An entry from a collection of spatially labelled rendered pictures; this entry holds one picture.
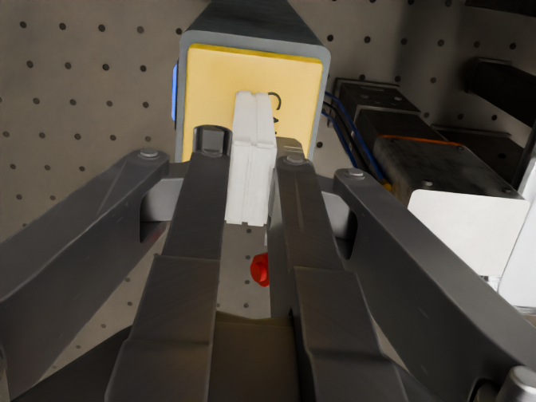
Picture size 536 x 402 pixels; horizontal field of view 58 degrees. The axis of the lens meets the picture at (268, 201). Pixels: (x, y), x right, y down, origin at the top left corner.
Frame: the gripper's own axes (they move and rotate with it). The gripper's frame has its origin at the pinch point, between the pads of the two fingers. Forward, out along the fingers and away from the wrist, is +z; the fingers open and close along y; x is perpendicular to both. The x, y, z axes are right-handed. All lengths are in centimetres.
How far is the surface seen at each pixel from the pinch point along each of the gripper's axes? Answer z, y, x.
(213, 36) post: 5.0, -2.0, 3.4
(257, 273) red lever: 5.8, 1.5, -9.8
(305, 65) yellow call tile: 3.5, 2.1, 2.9
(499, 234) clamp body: 13.1, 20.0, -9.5
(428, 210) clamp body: 13.0, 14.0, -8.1
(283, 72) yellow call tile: 3.5, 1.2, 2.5
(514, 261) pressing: 19.1, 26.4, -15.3
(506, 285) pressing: 19.1, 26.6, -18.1
